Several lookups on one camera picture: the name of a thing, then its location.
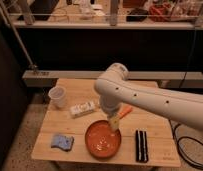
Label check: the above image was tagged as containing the black white striped block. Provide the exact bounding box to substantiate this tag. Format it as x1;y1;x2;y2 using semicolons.
135;130;149;163

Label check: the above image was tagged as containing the orange carrot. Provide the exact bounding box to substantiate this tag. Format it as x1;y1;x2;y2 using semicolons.
118;106;133;119

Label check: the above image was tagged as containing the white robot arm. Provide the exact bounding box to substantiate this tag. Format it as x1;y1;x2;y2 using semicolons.
94;63;203;132

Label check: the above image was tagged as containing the black object on shelf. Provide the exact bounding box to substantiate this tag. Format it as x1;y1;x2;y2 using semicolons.
126;8;148;22

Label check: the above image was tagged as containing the blue sponge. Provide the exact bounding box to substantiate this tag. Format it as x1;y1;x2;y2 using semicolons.
51;134;74;151

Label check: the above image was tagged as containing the red object on shelf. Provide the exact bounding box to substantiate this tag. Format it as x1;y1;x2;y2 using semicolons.
149;3;171;22

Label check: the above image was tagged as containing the grey metal rail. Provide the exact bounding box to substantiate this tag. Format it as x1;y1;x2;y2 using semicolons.
22;70;203;89

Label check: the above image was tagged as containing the diagonal metal pole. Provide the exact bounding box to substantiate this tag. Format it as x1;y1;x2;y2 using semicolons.
0;0;38;74

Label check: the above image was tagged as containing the orange plate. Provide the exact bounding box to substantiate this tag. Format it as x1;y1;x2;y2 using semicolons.
85;120;121;159

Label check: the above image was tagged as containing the black floor cable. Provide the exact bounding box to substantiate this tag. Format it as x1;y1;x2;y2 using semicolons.
173;121;203;171

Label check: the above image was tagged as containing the white plastic bottle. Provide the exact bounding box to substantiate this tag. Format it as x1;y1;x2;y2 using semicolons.
70;101;100;118

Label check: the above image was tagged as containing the clear plastic cup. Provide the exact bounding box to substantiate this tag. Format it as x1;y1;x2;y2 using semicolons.
48;86;66;108

